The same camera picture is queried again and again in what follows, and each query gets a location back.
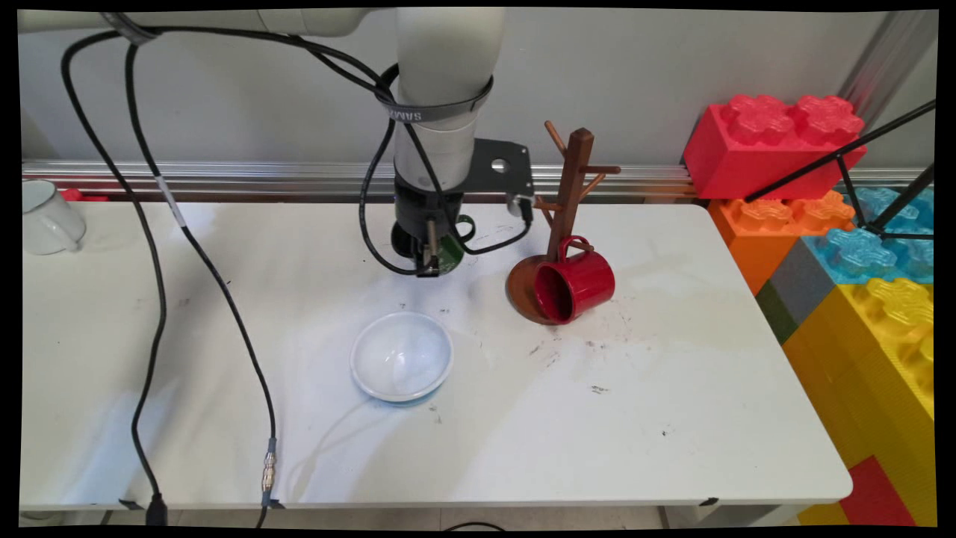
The large red toy brick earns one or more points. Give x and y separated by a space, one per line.
747 161

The black tripod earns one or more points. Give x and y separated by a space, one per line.
844 168

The yellow toy brick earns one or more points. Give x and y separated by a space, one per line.
859 373

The horizontal aluminium rail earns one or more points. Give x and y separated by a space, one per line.
224 179

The blue and grey toy brick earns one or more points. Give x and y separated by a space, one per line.
859 254

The white bowl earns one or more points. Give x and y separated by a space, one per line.
402 357

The orange toy brick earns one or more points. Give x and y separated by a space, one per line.
754 239

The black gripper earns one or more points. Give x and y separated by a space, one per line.
414 205

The brown wooden mug tree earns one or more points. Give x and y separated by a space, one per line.
579 164

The green enamel mug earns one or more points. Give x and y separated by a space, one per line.
450 255

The white ceramic mug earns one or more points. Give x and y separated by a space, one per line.
48 217

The upright aluminium profile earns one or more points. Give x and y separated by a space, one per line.
885 60

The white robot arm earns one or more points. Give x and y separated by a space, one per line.
448 52

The low red toy brick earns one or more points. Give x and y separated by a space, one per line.
874 497

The small red block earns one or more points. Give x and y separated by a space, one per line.
82 196

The dark green toy brick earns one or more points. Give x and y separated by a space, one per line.
775 314

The red enamel mug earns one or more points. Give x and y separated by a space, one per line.
586 284

